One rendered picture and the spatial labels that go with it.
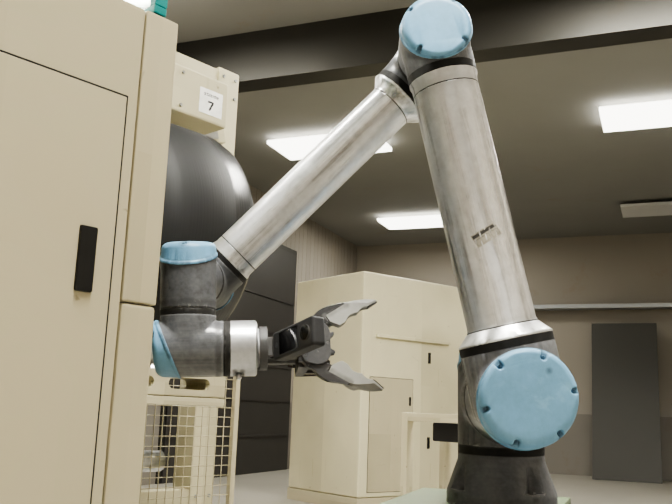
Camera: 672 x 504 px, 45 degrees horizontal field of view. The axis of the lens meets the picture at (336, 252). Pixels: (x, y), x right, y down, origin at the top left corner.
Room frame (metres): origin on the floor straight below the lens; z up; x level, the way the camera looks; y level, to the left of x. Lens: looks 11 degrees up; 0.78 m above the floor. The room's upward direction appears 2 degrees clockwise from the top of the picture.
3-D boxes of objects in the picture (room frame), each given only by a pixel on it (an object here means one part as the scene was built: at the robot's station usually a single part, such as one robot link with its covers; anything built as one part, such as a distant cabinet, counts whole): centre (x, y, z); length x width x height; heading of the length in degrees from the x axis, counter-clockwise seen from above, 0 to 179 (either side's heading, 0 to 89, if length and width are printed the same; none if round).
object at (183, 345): (1.32, 0.23, 0.88); 0.12 x 0.09 x 0.10; 98
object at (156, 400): (1.98, 0.51, 0.80); 0.37 x 0.36 x 0.02; 48
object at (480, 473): (1.48, -0.30, 0.69); 0.19 x 0.19 x 0.10
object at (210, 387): (1.89, 0.41, 0.83); 0.36 x 0.09 x 0.06; 138
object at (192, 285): (1.32, 0.24, 0.99); 0.12 x 0.09 x 0.12; 178
